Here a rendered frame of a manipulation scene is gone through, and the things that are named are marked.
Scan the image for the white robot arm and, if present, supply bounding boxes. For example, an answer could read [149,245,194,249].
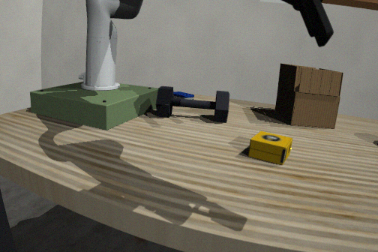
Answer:
[79,0,143,91]

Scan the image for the brown cardboard box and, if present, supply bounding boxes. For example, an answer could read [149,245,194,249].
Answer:
[275,64,344,129]

